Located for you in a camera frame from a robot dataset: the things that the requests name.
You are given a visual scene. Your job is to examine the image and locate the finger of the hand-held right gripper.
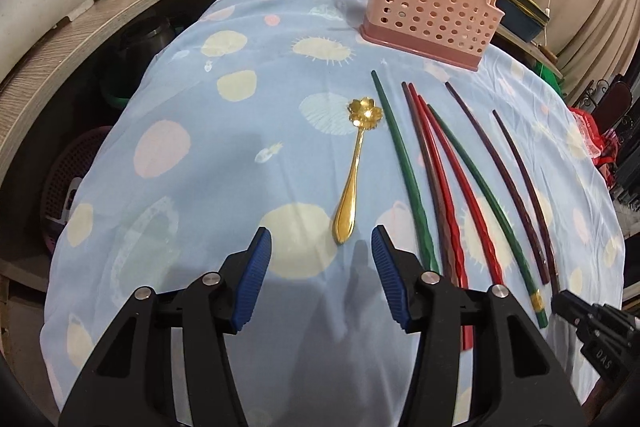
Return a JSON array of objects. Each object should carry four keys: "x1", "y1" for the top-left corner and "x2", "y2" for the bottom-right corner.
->
[{"x1": 551, "y1": 289, "x2": 601, "y2": 333}]

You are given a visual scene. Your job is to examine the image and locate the green chopstick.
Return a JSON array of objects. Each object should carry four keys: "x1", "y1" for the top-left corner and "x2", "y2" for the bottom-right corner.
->
[
  {"x1": 370, "y1": 71, "x2": 441, "y2": 275},
  {"x1": 427, "y1": 103, "x2": 548, "y2": 330}
]

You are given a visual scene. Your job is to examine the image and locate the blue dotted tablecloth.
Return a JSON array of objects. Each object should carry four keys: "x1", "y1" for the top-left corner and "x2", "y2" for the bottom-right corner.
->
[{"x1": 42, "y1": 0, "x2": 626, "y2": 427}]

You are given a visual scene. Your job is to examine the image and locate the gold flower spoon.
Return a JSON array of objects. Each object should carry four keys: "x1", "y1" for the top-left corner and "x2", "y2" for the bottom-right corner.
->
[{"x1": 331, "y1": 97, "x2": 383, "y2": 245}]

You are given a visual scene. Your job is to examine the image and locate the red chopstick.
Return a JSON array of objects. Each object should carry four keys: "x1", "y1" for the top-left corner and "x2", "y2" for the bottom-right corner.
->
[
  {"x1": 408, "y1": 83, "x2": 475, "y2": 352},
  {"x1": 419, "y1": 96, "x2": 503, "y2": 284}
]

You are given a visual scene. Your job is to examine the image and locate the purple plastic basket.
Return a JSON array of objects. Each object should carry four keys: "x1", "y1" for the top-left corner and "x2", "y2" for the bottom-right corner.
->
[{"x1": 40, "y1": 124, "x2": 113, "y2": 258}]

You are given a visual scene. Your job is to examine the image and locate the wooden counter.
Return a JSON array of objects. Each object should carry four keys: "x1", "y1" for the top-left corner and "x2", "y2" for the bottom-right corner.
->
[{"x1": 0, "y1": 0, "x2": 383, "y2": 278}]

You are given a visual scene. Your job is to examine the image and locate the green plastic bag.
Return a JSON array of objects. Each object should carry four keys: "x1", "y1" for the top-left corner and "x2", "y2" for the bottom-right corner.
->
[{"x1": 532, "y1": 57, "x2": 567, "y2": 98}]

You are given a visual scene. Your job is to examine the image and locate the red plastic bag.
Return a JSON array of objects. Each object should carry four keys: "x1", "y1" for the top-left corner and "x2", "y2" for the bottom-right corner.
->
[{"x1": 570, "y1": 106, "x2": 622, "y2": 188}]

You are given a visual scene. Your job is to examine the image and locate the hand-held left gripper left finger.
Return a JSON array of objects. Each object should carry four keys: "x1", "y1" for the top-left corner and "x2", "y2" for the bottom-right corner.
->
[{"x1": 59, "y1": 227, "x2": 273, "y2": 427}]

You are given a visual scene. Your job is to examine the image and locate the purple chopstick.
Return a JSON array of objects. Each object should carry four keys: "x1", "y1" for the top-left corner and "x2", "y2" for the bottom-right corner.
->
[
  {"x1": 492, "y1": 109, "x2": 563, "y2": 295},
  {"x1": 445, "y1": 82, "x2": 551, "y2": 285}
]

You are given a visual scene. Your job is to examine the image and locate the pink perforated utensil holder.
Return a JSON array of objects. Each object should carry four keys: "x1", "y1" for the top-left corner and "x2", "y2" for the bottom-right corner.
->
[{"x1": 359, "y1": 0, "x2": 502, "y2": 72}]

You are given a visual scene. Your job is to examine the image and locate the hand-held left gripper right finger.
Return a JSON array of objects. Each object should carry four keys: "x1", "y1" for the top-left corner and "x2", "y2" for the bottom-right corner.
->
[{"x1": 370, "y1": 224, "x2": 586, "y2": 427}]

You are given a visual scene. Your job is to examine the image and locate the brown chopstick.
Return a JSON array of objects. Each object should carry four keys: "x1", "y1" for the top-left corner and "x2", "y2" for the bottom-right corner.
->
[{"x1": 401, "y1": 82, "x2": 458, "y2": 285}]

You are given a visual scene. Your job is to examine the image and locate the dark kettle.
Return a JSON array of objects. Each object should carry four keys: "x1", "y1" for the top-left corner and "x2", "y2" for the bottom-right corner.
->
[{"x1": 112, "y1": 17, "x2": 183, "y2": 108}]

